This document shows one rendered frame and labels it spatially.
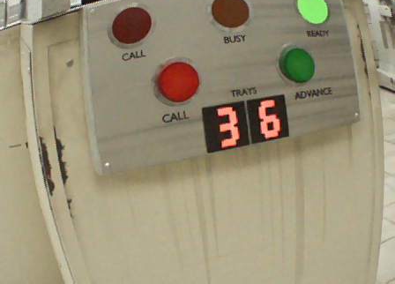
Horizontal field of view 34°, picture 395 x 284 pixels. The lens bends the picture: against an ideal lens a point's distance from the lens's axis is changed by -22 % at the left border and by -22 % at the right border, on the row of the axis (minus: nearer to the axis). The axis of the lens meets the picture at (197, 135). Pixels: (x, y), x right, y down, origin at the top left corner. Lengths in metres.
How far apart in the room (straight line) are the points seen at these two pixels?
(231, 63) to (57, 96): 0.14
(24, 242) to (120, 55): 0.83
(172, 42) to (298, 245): 0.23
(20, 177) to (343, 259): 0.76
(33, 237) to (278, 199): 0.77
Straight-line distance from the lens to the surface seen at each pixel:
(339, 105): 0.64
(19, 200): 1.33
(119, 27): 0.57
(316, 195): 0.68
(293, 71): 0.61
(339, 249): 0.72
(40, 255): 1.37
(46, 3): 0.56
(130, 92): 0.58
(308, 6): 0.62
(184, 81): 0.58
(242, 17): 0.60
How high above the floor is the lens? 0.85
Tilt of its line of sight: 12 degrees down
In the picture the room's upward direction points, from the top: 8 degrees counter-clockwise
